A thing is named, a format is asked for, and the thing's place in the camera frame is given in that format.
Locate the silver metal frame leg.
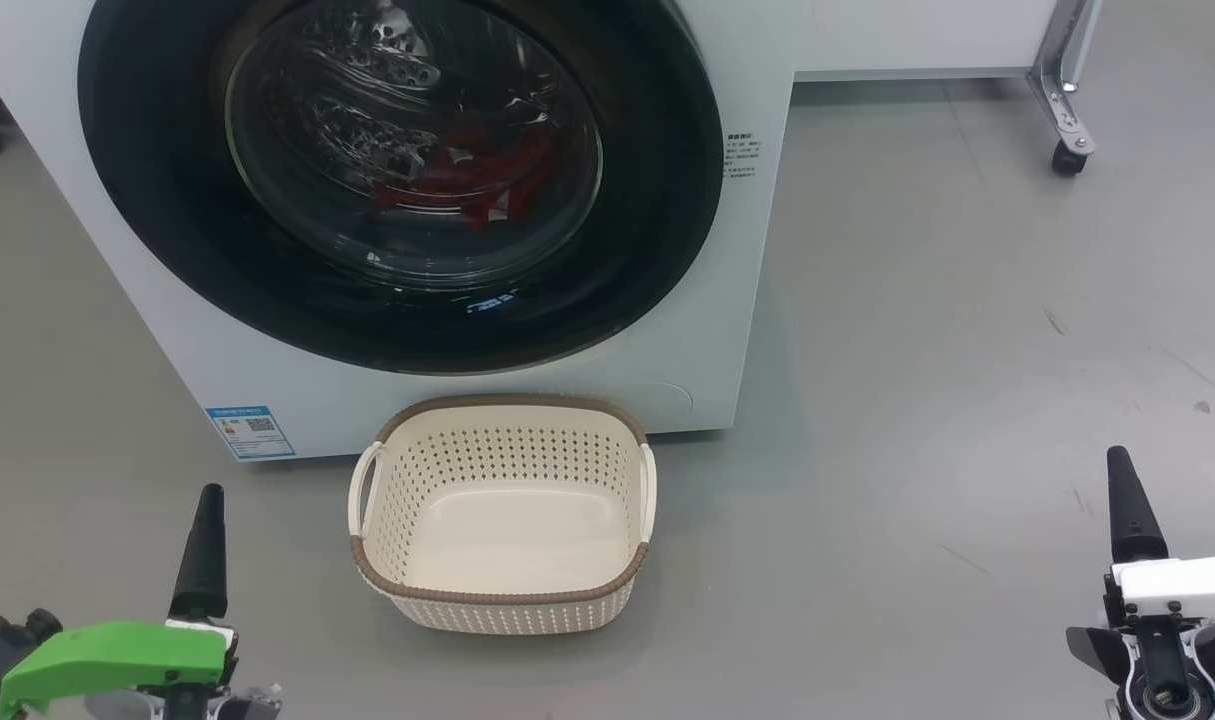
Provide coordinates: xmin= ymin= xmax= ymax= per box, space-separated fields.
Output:
xmin=1027 ymin=0 xmax=1105 ymax=156

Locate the round filter cover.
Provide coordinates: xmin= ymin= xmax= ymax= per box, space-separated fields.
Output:
xmin=622 ymin=380 xmax=694 ymax=427

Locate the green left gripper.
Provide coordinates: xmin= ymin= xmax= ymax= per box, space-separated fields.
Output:
xmin=0 ymin=484 xmax=284 ymax=720

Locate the white cabinet panel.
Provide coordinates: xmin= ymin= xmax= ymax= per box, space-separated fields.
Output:
xmin=795 ymin=0 xmax=1064 ymax=82

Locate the white front-load washing machine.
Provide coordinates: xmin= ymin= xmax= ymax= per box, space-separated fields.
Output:
xmin=0 ymin=0 xmax=804 ymax=464

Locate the red and white garment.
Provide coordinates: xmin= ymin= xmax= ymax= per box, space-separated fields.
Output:
xmin=372 ymin=115 xmax=564 ymax=233

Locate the washing machine glass door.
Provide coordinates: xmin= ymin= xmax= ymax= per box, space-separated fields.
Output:
xmin=77 ymin=0 xmax=725 ymax=377

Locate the steel drum with red cloth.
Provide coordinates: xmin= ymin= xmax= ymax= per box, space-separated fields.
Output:
xmin=225 ymin=0 xmax=605 ymax=291

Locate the blue energy label sticker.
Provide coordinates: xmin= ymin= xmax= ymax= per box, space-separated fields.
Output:
xmin=205 ymin=405 xmax=297 ymax=462

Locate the cream perforated laundry basket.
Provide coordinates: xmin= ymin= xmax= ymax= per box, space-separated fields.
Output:
xmin=347 ymin=394 xmax=658 ymax=636

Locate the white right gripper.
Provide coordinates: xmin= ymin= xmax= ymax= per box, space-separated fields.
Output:
xmin=1066 ymin=446 xmax=1215 ymax=687

